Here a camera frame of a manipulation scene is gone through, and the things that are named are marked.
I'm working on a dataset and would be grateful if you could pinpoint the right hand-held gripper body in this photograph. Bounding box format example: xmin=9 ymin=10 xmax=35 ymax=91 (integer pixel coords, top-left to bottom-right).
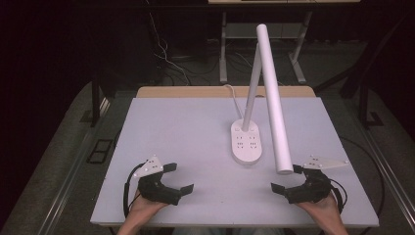
xmin=283 ymin=155 xmax=350 ymax=206

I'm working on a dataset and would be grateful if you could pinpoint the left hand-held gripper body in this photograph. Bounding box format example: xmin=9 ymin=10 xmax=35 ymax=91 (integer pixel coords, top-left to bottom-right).
xmin=132 ymin=155 xmax=182 ymax=207

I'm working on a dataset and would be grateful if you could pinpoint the white desk lamp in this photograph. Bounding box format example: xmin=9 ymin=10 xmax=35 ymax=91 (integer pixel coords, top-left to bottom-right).
xmin=230 ymin=23 xmax=295 ymax=175

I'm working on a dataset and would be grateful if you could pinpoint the person's left hand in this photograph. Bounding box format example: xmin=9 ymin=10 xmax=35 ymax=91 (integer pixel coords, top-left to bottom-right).
xmin=125 ymin=191 xmax=169 ymax=225

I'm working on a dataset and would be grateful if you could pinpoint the person's right hand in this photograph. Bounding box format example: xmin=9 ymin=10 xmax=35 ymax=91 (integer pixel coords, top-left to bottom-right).
xmin=296 ymin=192 xmax=345 ymax=227

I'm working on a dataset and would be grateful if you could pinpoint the pale grey table board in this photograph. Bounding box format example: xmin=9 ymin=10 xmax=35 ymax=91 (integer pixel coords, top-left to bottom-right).
xmin=90 ymin=96 xmax=380 ymax=228

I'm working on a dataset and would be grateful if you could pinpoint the wooden table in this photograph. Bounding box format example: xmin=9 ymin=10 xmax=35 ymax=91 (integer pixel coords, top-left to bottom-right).
xmin=135 ymin=85 xmax=317 ymax=99

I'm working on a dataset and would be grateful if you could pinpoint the black metal stand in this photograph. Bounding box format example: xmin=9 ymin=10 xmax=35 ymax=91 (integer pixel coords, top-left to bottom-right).
xmin=89 ymin=72 xmax=103 ymax=128
xmin=312 ymin=13 xmax=386 ymax=130

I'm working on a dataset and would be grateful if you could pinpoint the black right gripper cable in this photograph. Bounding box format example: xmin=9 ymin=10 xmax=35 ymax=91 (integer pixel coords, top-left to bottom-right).
xmin=329 ymin=177 xmax=348 ymax=215

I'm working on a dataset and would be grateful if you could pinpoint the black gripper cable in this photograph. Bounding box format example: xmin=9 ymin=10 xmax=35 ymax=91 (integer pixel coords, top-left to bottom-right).
xmin=329 ymin=177 xmax=348 ymax=215
xmin=122 ymin=163 xmax=147 ymax=219

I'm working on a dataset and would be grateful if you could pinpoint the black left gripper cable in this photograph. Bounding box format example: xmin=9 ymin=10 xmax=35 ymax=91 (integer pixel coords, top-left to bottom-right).
xmin=122 ymin=163 xmax=147 ymax=219

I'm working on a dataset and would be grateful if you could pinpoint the long black floor cable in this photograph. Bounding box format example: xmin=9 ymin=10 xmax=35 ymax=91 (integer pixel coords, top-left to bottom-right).
xmin=338 ymin=136 xmax=386 ymax=219

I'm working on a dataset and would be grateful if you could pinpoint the aluminium rail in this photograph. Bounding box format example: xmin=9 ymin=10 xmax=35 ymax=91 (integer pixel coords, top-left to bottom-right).
xmin=37 ymin=97 xmax=113 ymax=235
xmin=356 ymin=121 xmax=415 ymax=226

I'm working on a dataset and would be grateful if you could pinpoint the white lamp cable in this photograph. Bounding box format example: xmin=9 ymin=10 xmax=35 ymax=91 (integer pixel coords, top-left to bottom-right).
xmin=222 ymin=83 xmax=245 ymax=119

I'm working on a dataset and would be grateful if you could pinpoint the white metal frame desk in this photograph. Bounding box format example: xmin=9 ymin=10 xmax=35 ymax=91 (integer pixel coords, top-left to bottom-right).
xmin=207 ymin=0 xmax=362 ymax=85

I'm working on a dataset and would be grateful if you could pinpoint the thin white background cable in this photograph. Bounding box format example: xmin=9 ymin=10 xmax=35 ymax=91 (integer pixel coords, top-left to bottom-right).
xmin=145 ymin=0 xmax=192 ymax=86

